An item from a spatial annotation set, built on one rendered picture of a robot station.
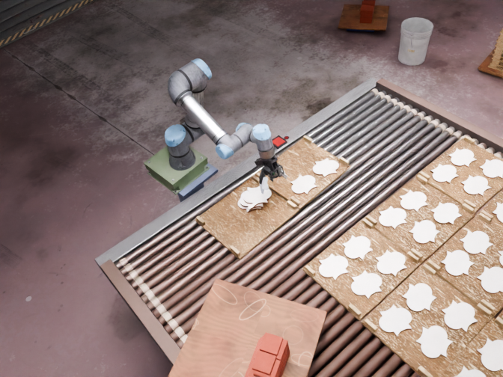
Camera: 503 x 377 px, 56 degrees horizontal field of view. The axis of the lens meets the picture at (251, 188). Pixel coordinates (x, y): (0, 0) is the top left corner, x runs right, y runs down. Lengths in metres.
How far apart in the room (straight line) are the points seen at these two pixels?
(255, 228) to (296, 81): 2.69
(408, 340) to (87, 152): 3.32
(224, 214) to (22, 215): 2.23
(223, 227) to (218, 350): 0.69
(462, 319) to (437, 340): 0.15
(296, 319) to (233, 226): 0.65
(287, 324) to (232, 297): 0.26
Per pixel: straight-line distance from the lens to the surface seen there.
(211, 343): 1.99
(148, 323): 2.20
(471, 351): 2.17
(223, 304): 2.06
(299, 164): 2.66
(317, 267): 2.25
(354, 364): 2.07
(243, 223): 2.41
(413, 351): 2.11
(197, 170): 2.73
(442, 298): 2.24
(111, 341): 3.33
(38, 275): 3.84
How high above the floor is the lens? 2.84
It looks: 48 degrees down
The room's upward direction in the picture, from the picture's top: 8 degrees counter-clockwise
